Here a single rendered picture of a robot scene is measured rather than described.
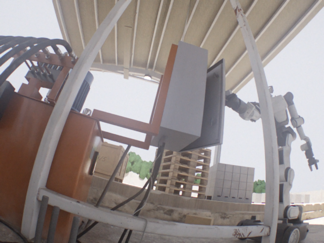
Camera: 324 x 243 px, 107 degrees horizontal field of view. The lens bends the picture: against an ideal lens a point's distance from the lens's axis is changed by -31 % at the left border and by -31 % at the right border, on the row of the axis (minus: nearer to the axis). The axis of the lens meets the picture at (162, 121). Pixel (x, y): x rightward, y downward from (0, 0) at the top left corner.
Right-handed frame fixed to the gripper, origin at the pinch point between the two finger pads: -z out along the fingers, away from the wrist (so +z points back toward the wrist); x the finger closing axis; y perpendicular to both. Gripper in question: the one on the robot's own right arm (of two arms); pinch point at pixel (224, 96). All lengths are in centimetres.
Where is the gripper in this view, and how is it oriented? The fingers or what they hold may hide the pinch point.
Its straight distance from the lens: 109.5
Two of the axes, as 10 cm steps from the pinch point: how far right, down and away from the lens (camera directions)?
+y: -2.0, 9.0, -3.8
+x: 4.7, -2.6, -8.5
